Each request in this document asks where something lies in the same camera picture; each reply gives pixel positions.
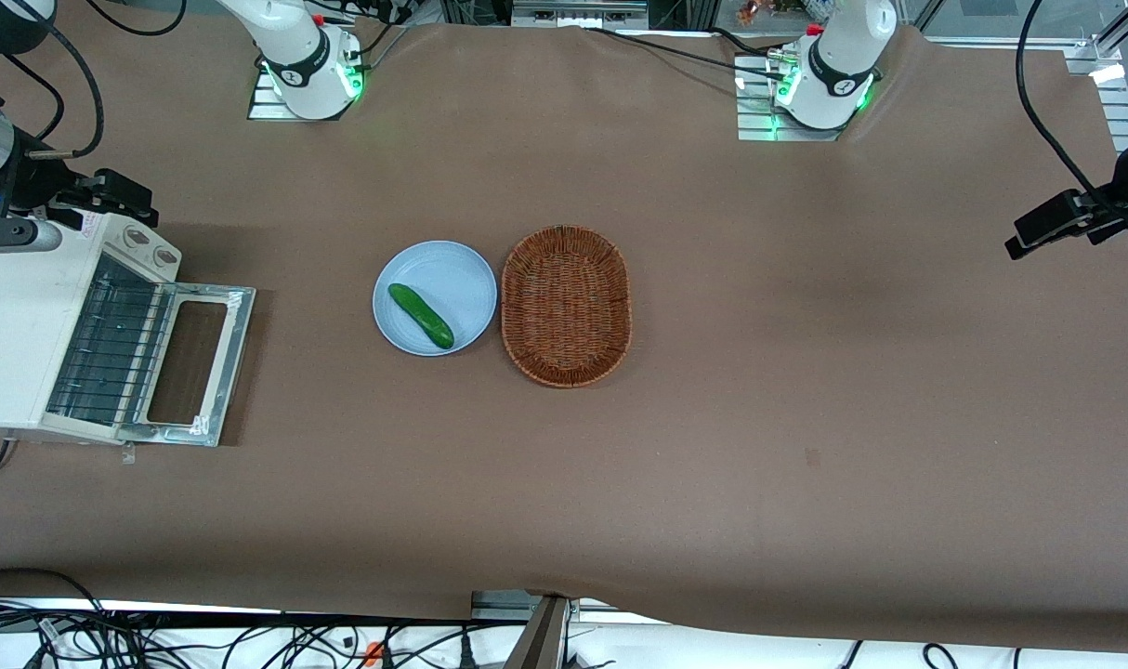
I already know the aluminium table edge rail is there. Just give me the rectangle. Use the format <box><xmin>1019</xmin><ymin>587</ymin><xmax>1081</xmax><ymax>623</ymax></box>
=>
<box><xmin>1064</xmin><ymin>0</ymin><xmax>1128</xmax><ymax>289</ymax></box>

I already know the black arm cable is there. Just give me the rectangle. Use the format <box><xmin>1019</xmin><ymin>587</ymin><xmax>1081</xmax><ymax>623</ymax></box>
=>
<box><xmin>1016</xmin><ymin>0</ymin><xmax>1127</xmax><ymax>203</ymax></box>
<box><xmin>25</xmin><ymin>20</ymin><xmax>106</xmax><ymax>161</ymax></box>

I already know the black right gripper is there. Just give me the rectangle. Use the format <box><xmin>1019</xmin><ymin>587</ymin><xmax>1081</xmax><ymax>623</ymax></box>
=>
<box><xmin>11</xmin><ymin>139</ymin><xmax>162</xmax><ymax>230</ymax></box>

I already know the black floor cable loop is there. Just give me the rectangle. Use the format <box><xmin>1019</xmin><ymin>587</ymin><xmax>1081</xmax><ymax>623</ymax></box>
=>
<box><xmin>0</xmin><ymin>568</ymin><xmax>108</xmax><ymax>616</ymax></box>

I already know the black base cable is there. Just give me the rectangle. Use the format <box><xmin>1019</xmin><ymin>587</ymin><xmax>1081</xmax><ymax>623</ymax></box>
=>
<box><xmin>583</xmin><ymin>26</ymin><xmax>807</xmax><ymax>83</ymax></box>

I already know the white toaster oven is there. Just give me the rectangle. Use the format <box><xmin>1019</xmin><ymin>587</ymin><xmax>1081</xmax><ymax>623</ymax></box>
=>
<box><xmin>0</xmin><ymin>211</ymin><xmax>184</xmax><ymax>445</ymax></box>

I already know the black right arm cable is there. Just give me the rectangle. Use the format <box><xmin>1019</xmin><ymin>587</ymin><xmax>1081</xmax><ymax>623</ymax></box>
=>
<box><xmin>25</xmin><ymin>20</ymin><xmax>106</xmax><ymax>161</ymax></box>

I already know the green cucumber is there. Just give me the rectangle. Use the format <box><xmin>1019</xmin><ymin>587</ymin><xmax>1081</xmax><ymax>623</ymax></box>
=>
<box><xmin>387</xmin><ymin>282</ymin><xmax>456</xmax><ymax>351</ymax></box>

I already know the wire oven rack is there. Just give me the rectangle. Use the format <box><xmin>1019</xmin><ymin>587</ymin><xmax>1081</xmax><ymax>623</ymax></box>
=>
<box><xmin>47</xmin><ymin>279</ymin><xmax>167</xmax><ymax>424</ymax></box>

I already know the metal glass oven door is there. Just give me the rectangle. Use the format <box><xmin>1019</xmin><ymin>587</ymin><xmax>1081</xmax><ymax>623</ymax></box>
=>
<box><xmin>116</xmin><ymin>283</ymin><xmax>257</xmax><ymax>449</ymax></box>

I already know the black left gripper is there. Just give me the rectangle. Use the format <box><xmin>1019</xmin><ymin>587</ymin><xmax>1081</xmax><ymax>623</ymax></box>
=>
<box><xmin>1004</xmin><ymin>181</ymin><xmax>1128</xmax><ymax>261</ymax></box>

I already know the light blue round plate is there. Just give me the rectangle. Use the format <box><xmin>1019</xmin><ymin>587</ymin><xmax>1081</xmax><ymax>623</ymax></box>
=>
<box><xmin>372</xmin><ymin>241</ymin><xmax>498</xmax><ymax>358</ymax></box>

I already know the brown table cover cloth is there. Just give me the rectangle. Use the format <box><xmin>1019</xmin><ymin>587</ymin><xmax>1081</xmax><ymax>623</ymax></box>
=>
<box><xmin>0</xmin><ymin>20</ymin><xmax>1128</xmax><ymax>653</ymax></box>

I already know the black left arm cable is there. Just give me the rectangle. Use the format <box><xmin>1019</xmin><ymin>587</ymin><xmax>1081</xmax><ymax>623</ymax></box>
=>
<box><xmin>1016</xmin><ymin>0</ymin><xmax>1127</xmax><ymax>203</ymax></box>

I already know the brown wicker oval basket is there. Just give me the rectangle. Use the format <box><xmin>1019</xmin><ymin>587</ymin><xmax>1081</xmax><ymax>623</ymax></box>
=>
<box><xmin>500</xmin><ymin>225</ymin><xmax>633</xmax><ymax>388</ymax></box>

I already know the aluminium frame profile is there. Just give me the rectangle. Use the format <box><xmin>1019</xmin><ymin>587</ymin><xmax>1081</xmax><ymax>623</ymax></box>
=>
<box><xmin>470</xmin><ymin>589</ymin><xmax>576</xmax><ymax>669</ymax></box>

